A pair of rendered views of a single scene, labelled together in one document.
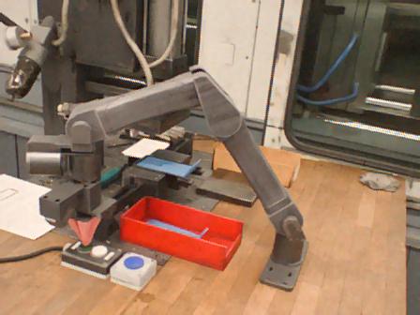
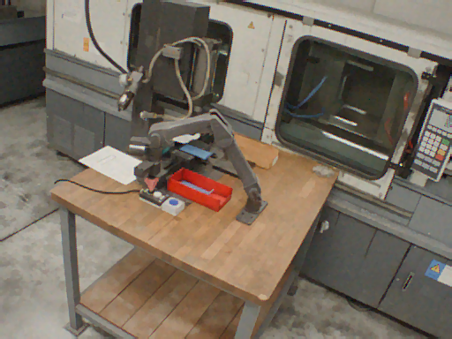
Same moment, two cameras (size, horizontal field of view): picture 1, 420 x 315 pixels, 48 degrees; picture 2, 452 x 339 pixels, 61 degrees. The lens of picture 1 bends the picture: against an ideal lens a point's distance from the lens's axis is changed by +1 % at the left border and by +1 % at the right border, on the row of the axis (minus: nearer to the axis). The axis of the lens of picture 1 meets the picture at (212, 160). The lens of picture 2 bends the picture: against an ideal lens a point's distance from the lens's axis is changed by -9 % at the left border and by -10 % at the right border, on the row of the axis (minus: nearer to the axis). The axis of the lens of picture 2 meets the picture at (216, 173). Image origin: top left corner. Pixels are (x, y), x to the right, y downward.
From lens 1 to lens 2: 0.73 m
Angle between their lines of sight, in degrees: 8
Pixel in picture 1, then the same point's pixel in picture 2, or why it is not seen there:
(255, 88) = (259, 102)
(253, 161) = (237, 159)
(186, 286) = (198, 216)
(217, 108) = (220, 133)
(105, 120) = (166, 133)
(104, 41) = (169, 82)
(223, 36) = (243, 67)
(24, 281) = (123, 204)
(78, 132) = (154, 139)
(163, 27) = (201, 79)
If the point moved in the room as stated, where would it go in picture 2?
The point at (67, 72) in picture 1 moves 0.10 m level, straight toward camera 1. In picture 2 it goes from (146, 95) to (147, 103)
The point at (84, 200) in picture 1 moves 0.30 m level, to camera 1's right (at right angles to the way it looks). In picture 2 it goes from (153, 169) to (229, 186)
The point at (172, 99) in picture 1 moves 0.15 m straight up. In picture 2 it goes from (199, 126) to (205, 88)
